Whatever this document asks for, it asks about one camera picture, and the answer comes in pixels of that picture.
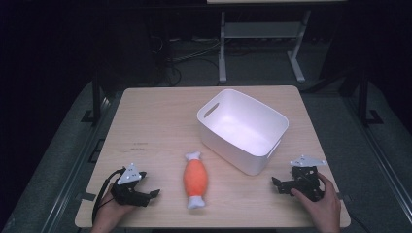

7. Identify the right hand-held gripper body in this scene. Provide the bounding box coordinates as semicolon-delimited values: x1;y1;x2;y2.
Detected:
289;154;327;203

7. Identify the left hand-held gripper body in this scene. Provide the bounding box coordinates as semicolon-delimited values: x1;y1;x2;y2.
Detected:
111;162;152;208

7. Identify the person's left hand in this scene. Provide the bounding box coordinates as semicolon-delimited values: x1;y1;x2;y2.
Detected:
89;183;137;233

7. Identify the person's right hand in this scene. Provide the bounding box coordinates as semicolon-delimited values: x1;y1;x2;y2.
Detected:
290;172;342;233

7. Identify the orange plush bone toy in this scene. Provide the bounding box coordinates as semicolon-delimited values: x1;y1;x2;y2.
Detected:
183;150;209;210

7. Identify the white plastic storage basket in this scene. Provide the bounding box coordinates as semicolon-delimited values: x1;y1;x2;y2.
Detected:
196;88;290;177

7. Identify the white metal stand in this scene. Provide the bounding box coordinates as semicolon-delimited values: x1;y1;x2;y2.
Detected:
218;9;313;84

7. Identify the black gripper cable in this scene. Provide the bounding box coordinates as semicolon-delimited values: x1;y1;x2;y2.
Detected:
91;167;126;225

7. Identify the metal floor rail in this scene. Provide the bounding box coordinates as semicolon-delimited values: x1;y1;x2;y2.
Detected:
341;93;412;226
40;91;122;233

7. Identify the black metal post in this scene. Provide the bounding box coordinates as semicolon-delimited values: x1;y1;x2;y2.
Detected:
81;69;103;125
357;67;385;128

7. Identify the bundle of floor cables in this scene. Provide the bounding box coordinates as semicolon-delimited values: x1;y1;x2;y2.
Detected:
148;33;222;87

